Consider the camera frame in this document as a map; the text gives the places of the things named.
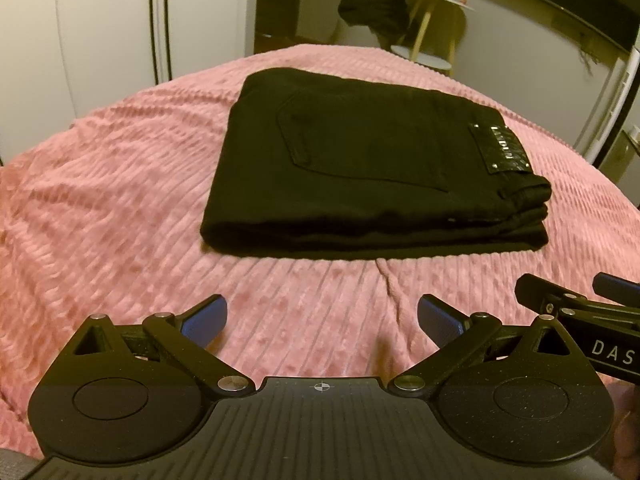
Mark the person's right hand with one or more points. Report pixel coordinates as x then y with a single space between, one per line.
627 420

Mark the white cabinet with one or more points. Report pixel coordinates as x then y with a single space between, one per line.
607 110

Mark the black pants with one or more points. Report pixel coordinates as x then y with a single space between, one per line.
370 170

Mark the dark cloth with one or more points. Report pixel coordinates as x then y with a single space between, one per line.
375 12

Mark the white wardrobe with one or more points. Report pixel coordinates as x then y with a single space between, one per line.
100 35

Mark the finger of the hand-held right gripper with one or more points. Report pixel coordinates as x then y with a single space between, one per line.
532 287
617 285

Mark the pink ribbed blanket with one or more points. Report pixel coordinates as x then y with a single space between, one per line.
125 220

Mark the white round side table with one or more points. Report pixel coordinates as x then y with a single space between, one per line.
432 20

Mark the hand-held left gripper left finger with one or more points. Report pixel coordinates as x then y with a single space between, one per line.
207 317

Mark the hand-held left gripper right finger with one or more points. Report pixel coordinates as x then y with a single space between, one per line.
436 317

